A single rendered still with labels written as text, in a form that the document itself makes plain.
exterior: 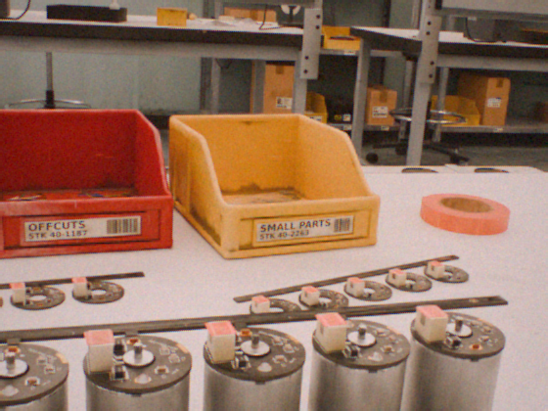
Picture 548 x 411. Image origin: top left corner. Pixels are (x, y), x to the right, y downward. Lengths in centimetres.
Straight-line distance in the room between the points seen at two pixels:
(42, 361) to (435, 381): 10
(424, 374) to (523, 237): 31
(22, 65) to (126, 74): 61
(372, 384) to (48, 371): 8
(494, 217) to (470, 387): 31
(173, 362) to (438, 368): 7
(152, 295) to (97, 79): 420
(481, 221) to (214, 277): 19
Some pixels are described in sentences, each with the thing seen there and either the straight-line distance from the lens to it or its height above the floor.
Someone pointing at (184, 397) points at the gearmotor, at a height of 81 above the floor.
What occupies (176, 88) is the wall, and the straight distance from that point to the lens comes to 458.
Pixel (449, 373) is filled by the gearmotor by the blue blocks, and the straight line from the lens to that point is 19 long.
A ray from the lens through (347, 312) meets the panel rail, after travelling 20.
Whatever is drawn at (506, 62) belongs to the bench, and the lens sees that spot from 290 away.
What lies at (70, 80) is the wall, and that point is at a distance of 454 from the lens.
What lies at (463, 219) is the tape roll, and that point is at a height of 76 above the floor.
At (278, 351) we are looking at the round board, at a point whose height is 81.
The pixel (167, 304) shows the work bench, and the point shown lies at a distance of 35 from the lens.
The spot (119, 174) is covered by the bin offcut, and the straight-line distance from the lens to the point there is 52.
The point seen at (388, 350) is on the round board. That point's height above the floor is 81.
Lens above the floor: 90
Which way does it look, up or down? 17 degrees down
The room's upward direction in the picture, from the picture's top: 4 degrees clockwise
